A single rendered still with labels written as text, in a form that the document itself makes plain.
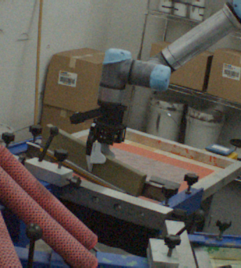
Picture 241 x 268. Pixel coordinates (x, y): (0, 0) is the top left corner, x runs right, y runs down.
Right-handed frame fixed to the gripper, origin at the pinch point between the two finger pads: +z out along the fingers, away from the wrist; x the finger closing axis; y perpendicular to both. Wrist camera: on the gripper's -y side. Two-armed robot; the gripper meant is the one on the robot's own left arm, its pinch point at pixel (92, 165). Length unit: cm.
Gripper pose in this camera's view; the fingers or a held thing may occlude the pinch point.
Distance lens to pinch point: 219.3
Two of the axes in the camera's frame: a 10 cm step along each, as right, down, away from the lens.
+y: 8.7, 2.6, -4.2
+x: 4.7, -1.5, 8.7
